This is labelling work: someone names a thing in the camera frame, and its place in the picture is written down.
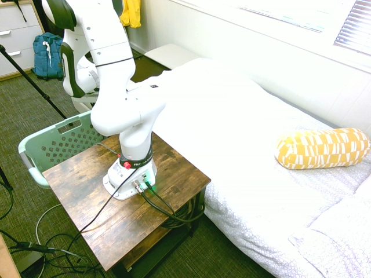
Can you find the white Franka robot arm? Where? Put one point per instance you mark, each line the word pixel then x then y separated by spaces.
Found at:
pixel 116 113

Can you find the yellow hanging jacket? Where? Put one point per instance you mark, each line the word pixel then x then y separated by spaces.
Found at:
pixel 131 14

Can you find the blue backpack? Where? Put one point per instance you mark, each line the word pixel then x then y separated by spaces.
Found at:
pixel 47 56

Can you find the rustic wooden side table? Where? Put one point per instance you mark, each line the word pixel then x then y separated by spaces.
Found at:
pixel 87 185

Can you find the yellow white patterned bolster pillow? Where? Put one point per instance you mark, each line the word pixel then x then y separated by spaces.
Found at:
pixel 321 149

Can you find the black tripod leg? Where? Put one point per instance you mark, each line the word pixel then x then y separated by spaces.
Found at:
pixel 32 81
pixel 5 179

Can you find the white drawer dresser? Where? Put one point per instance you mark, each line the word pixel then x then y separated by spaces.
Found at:
pixel 17 37

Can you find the window blinds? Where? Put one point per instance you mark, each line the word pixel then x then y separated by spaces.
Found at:
pixel 355 27

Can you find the light wooden board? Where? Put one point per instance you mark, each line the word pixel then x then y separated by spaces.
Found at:
pixel 7 257

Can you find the white low bench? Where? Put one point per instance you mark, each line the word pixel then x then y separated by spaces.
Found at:
pixel 171 55

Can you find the dark wooden cabinet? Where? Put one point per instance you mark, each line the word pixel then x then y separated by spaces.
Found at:
pixel 40 17

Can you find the mint green laundry basket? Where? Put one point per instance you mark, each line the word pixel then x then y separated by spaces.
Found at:
pixel 37 144

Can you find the white crumpled duvet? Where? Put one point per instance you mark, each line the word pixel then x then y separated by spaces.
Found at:
pixel 342 240

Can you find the white bed mattress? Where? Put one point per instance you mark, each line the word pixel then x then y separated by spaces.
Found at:
pixel 232 130

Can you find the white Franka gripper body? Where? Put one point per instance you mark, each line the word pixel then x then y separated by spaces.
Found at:
pixel 84 99

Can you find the black power adapter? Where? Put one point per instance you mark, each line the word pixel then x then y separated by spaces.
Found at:
pixel 34 247

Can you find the white upholstered ottoman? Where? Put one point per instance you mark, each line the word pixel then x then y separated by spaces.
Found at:
pixel 82 107

